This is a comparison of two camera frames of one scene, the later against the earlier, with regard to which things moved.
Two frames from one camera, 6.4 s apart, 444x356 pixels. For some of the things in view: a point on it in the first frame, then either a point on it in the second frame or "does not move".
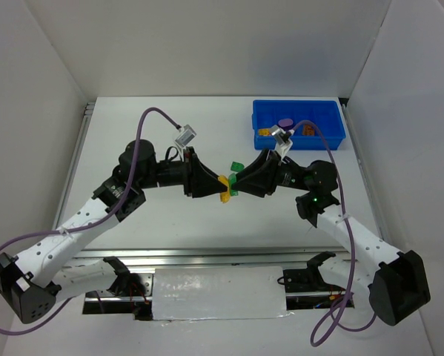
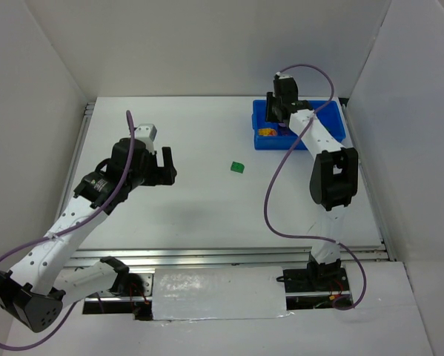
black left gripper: x=188 y=172 → x=159 y=170
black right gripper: x=276 y=173 → x=273 y=110
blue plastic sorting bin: x=266 y=113 does not move
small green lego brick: x=236 y=166 does not move
